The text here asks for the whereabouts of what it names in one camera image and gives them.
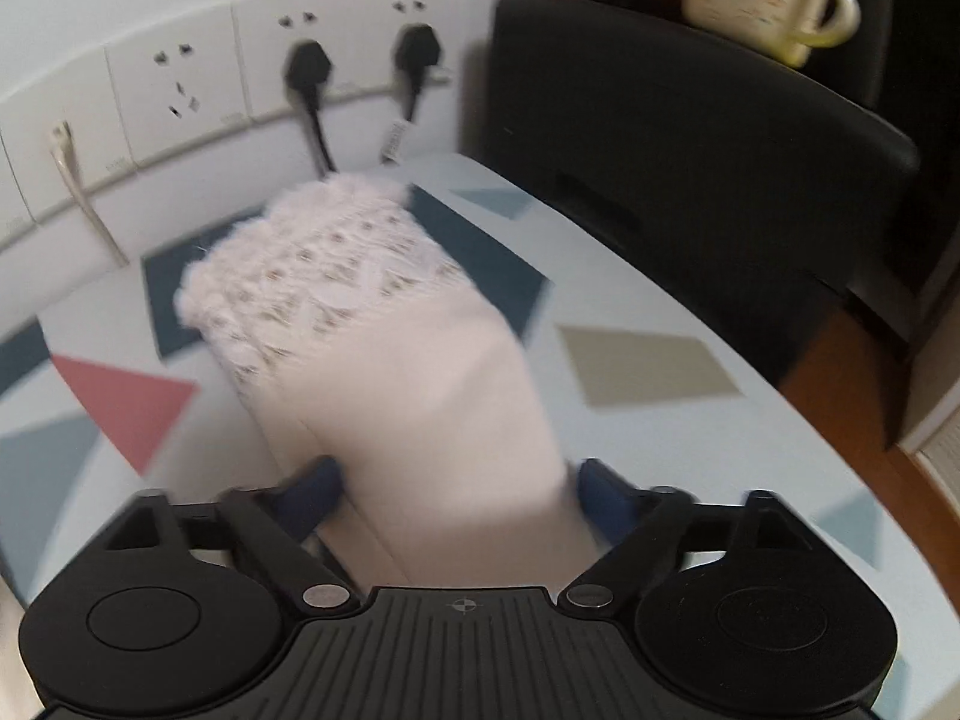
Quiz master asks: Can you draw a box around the cream cardigan with fur cuffs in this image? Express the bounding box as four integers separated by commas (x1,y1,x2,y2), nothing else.
174,174,599,590

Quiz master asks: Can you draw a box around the patterned geometric tablecloth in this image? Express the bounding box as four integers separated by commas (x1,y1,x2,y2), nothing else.
0,151,916,720

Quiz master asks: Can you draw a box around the black chair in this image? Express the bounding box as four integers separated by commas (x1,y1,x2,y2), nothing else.
480,0,918,382

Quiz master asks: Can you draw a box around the black plug left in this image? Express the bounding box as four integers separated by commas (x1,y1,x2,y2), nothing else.
283,39,335,176

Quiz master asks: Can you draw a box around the black plug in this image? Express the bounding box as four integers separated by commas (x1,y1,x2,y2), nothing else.
394,23,443,122
283,39,335,176

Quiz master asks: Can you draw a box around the black plug right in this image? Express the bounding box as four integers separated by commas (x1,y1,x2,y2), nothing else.
394,23,443,122

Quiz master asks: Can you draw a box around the beige network cable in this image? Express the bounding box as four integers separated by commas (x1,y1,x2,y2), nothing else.
49,120,130,270

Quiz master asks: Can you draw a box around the white wall socket strip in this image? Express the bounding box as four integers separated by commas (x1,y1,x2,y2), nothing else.
2,0,459,242

